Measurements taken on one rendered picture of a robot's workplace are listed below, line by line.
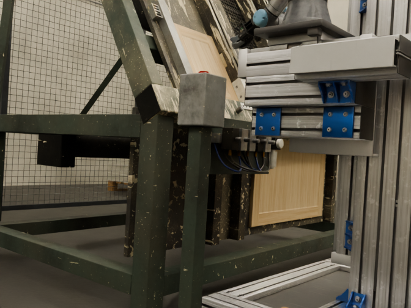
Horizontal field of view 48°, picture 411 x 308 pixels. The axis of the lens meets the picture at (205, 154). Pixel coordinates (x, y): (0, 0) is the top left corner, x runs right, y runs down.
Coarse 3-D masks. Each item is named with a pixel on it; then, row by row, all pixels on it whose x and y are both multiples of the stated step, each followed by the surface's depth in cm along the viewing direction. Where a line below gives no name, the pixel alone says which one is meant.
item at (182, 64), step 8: (152, 0) 209; (160, 0) 208; (160, 8) 205; (168, 16) 206; (160, 24) 205; (168, 24) 203; (168, 32) 202; (176, 32) 204; (168, 40) 202; (176, 40) 201; (176, 48) 198; (176, 56) 198; (184, 56) 200; (176, 64) 198; (184, 64) 196; (184, 72) 195; (192, 72) 198
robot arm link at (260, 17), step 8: (272, 0) 207; (280, 0) 204; (264, 8) 211; (272, 8) 207; (280, 8) 206; (256, 16) 210; (264, 16) 207; (272, 16) 209; (256, 24) 211; (264, 24) 210; (272, 24) 213
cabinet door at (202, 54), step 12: (180, 36) 210; (192, 36) 218; (204, 36) 227; (192, 48) 213; (204, 48) 222; (216, 48) 230; (192, 60) 208; (204, 60) 216; (216, 60) 224; (216, 72) 219; (228, 84) 221; (228, 96) 215
